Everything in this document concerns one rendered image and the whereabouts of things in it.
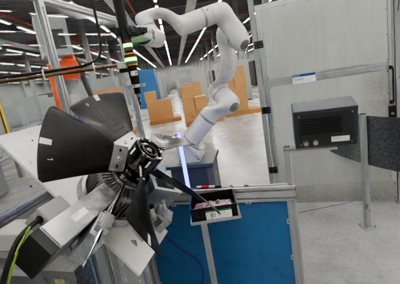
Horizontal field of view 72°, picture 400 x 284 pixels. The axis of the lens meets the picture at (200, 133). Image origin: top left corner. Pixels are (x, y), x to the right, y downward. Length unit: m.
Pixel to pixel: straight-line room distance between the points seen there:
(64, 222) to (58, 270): 0.41
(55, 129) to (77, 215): 0.26
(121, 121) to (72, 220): 0.43
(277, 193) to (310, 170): 1.55
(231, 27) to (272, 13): 1.37
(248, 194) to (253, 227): 0.20
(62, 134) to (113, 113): 0.31
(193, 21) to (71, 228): 0.98
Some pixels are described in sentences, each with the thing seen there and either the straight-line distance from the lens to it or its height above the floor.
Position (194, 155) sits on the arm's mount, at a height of 0.98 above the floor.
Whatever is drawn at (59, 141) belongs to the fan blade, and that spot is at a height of 1.33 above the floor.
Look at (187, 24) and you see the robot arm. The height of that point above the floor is 1.69.
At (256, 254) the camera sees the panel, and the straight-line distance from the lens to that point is 1.66.
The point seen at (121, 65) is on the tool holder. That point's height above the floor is 1.53.
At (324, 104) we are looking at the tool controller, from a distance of 1.34.
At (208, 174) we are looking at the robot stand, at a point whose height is 0.85.
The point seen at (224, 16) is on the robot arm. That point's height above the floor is 1.70.
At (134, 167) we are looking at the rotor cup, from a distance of 0.99.
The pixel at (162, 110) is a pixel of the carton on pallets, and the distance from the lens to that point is 10.39.
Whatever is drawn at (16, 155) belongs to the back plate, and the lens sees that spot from 1.15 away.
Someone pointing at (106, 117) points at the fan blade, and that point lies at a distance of 1.14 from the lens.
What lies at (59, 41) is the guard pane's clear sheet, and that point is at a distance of 1.96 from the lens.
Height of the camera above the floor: 1.45
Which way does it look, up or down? 11 degrees down
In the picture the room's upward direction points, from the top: 10 degrees counter-clockwise
